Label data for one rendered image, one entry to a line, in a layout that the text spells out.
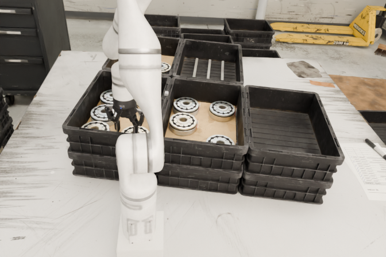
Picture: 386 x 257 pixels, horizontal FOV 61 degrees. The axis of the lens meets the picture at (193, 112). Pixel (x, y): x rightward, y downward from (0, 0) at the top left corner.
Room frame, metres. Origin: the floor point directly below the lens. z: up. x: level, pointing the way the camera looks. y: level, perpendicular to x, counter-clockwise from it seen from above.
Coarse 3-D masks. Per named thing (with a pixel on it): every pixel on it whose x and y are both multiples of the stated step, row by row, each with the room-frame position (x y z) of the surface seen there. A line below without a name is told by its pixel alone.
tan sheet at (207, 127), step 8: (200, 104) 1.13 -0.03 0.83; (208, 104) 1.13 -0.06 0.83; (200, 112) 1.07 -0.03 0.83; (208, 112) 1.07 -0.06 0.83; (200, 120) 1.02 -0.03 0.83; (208, 120) 1.02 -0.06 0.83; (216, 120) 1.02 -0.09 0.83; (232, 120) 1.03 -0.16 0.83; (168, 128) 0.95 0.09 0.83; (200, 128) 0.97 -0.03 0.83; (208, 128) 0.97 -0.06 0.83; (216, 128) 0.97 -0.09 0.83; (224, 128) 0.98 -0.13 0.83; (232, 128) 0.98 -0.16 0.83; (168, 136) 0.91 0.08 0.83; (176, 136) 0.91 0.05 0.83; (184, 136) 0.91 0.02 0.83; (192, 136) 0.92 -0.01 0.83; (200, 136) 0.92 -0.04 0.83; (208, 136) 0.93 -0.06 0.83; (232, 136) 0.94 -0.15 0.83
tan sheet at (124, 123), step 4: (100, 100) 1.09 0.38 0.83; (100, 104) 1.06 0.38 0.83; (136, 112) 1.03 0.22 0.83; (120, 116) 1.00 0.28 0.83; (88, 120) 0.95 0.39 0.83; (120, 120) 0.97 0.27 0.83; (124, 120) 0.97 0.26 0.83; (128, 120) 0.98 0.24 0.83; (144, 120) 0.98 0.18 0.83; (120, 124) 0.95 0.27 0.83; (124, 124) 0.95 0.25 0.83; (128, 124) 0.95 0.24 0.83; (132, 124) 0.95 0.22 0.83; (144, 124) 0.96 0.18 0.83; (112, 128) 0.92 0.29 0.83; (120, 128) 0.92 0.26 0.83; (124, 128) 0.93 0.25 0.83; (148, 128) 0.94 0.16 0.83
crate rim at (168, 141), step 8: (184, 80) 1.15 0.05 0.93; (192, 80) 1.15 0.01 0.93; (200, 80) 1.16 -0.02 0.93; (208, 80) 1.16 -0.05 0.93; (168, 88) 1.07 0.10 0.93; (168, 96) 1.02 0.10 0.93; (168, 144) 0.77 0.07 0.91; (176, 144) 0.77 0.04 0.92; (184, 144) 0.77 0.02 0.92; (192, 144) 0.76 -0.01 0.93; (200, 144) 0.76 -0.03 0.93; (208, 144) 0.77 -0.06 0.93; (216, 144) 0.77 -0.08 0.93; (224, 144) 0.77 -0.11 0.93; (248, 144) 0.78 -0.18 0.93; (224, 152) 0.76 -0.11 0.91; (232, 152) 0.76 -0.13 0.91; (240, 152) 0.76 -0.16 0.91
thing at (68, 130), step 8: (96, 80) 1.09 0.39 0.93; (168, 80) 1.13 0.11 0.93; (88, 88) 1.02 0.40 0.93; (80, 104) 0.92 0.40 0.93; (72, 112) 0.87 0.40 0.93; (64, 128) 0.78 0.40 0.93; (72, 128) 0.78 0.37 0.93; (80, 128) 0.79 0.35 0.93; (88, 128) 0.79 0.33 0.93; (88, 136) 0.78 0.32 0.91; (96, 136) 0.78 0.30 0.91; (104, 136) 0.78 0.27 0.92; (112, 136) 0.77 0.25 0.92
